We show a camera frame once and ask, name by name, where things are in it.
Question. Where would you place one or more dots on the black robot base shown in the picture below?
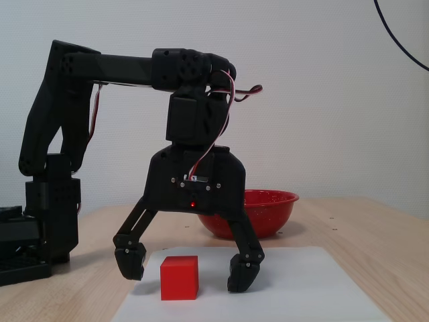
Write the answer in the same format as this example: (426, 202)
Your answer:
(23, 268)

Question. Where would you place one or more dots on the white paper sheet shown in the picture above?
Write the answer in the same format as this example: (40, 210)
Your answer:
(301, 285)

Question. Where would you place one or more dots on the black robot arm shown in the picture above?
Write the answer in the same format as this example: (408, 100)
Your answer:
(127, 68)

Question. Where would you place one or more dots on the red speckled bowl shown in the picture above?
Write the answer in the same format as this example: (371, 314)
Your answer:
(271, 214)

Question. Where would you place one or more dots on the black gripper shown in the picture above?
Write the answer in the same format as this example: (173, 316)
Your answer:
(167, 188)

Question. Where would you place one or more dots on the red cube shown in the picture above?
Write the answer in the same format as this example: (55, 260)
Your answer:
(177, 281)

